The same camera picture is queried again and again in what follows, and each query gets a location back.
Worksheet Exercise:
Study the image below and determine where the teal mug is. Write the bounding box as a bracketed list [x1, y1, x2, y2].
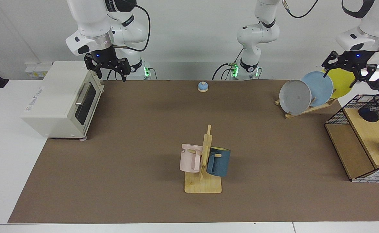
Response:
[206, 147, 231, 177]

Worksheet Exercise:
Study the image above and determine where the white wall socket strip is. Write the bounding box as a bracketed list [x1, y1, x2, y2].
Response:
[25, 62, 53, 79]

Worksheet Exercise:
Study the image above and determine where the pale toaster oven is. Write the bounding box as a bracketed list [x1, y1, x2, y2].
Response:
[21, 61, 105, 141]

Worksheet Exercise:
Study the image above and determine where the yellow plate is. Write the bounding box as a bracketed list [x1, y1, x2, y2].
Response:
[322, 66, 355, 99]

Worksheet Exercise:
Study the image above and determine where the black base cable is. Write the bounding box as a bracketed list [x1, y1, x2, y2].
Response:
[212, 50, 239, 80]

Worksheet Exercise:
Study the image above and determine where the light blue plate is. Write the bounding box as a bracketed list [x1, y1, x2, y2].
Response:
[301, 71, 334, 107]

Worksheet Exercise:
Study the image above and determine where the grey plate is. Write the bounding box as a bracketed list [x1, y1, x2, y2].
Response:
[279, 80, 312, 115]

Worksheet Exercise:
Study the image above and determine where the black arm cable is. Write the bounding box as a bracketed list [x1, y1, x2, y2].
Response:
[282, 0, 319, 18]
[112, 3, 151, 52]

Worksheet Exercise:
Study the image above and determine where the wooden mug stand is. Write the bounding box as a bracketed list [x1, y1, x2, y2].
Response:
[184, 125, 222, 194]

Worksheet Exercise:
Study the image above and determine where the pink mug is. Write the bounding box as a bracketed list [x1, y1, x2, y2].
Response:
[179, 144, 203, 173]

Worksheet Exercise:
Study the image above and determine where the black mesh pen holder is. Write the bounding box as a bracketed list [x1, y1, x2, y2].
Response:
[358, 94, 379, 123]

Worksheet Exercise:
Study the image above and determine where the wire basket with wooden floor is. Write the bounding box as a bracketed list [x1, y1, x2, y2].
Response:
[324, 94, 379, 183]

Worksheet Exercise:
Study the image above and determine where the wooden plate rack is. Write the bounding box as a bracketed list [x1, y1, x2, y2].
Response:
[275, 97, 338, 119]

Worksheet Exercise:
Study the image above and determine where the brown table cloth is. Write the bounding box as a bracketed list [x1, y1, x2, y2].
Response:
[8, 80, 379, 224]

